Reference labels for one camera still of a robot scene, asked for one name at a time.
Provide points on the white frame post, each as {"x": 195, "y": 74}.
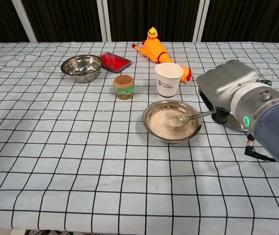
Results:
{"x": 200, "y": 22}
{"x": 105, "y": 22}
{"x": 26, "y": 22}

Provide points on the red ink pad tin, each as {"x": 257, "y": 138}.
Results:
{"x": 114, "y": 61}

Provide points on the orange rubber chicken toy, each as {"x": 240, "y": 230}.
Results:
{"x": 154, "y": 49}

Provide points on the brown green ceramic cup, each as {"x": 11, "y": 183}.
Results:
{"x": 124, "y": 89}

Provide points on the white raw rice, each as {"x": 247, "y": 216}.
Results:
{"x": 159, "y": 124}

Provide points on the shallow metal bowl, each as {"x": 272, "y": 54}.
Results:
{"x": 146, "y": 122}

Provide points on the flat metal plate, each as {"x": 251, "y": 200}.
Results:
{"x": 233, "y": 124}

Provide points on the white paper cup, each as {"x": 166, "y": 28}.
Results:
{"x": 167, "y": 84}

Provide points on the blue grey right robot arm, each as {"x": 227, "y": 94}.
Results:
{"x": 276, "y": 117}

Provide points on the metal spoon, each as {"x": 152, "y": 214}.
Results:
{"x": 178, "y": 121}

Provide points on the blue white checkered tablecloth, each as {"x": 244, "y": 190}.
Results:
{"x": 80, "y": 159}

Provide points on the deep metal bowl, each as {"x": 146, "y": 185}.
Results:
{"x": 80, "y": 64}

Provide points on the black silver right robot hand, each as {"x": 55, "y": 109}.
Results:
{"x": 227, "y": 78}

